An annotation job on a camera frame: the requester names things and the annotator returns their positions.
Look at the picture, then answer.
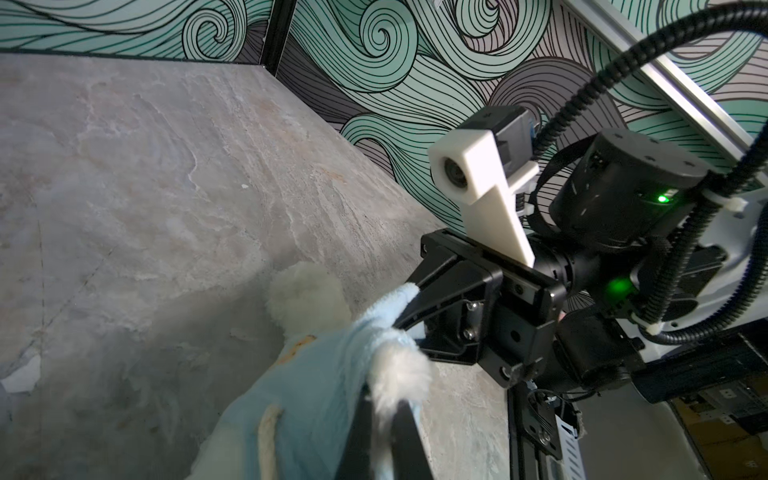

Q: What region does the light blue fleece hoodie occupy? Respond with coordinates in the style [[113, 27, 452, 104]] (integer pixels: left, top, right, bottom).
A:
[[221, 281, 424, 480]]

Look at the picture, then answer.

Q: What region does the aluminium rail right wall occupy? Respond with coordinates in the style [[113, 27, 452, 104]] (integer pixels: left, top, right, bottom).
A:
[[564, 1, 767, 170]]

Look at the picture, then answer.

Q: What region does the white slotted cable duct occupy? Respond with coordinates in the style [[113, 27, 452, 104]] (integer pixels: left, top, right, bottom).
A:
[[555, 416, 587, 480]]

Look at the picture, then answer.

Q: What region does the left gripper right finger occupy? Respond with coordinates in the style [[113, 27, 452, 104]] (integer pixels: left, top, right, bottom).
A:
[[391, 401, 434, 480]]

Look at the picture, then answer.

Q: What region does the right camera black cable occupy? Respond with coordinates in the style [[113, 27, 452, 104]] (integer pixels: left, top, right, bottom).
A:
[[530, 0, 768, 347]]

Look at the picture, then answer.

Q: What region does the white teddy bear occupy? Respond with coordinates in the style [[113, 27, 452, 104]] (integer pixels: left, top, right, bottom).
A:
[[185, 261, 434, 480]]

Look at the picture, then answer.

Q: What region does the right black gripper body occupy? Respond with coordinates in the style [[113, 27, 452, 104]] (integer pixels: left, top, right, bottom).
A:
[[396, 129, 710, 390]]

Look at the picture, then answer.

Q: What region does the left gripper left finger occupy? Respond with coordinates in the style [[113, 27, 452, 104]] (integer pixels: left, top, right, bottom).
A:
[[335, 385, 374, 480]]

